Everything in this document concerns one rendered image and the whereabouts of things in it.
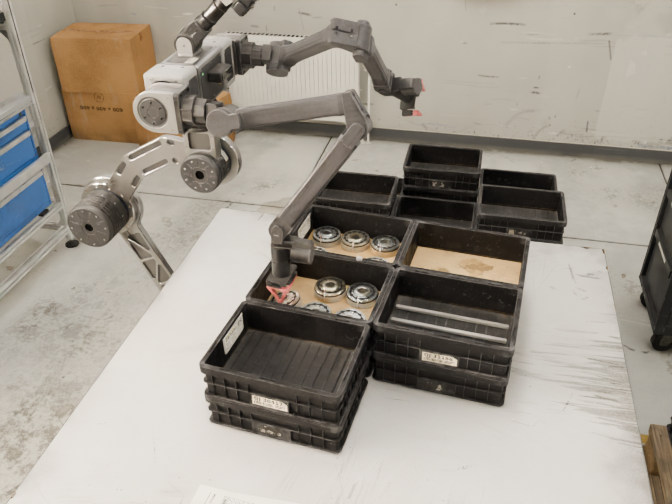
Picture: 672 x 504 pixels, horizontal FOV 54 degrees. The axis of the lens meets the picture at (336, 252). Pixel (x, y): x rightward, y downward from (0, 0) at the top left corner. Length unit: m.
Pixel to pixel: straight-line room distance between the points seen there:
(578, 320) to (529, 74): 2.83
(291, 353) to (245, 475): 0.37
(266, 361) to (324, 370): 0.17
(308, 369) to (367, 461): 0.30
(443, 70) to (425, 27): 0.33
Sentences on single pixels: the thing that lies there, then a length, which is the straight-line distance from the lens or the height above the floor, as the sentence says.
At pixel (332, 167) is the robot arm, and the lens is 1.84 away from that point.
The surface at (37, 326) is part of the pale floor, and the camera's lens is 3.68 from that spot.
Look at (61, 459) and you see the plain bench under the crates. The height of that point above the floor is 0.70.
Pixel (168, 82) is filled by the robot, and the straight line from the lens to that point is 2.02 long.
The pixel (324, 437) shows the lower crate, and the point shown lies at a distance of 1.84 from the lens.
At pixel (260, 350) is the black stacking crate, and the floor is 0.83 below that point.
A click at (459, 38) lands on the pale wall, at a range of 4.89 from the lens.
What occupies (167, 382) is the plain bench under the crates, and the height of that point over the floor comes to 0.70.
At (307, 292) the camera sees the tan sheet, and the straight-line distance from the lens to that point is 2.19.
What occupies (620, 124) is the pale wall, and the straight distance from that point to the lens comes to 5.16.
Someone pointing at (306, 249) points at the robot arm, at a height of 1.09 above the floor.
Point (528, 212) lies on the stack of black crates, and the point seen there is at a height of 0.49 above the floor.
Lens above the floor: 2.17
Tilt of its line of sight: 34 degrees down
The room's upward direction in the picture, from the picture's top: 1 degrees counter-clockwise
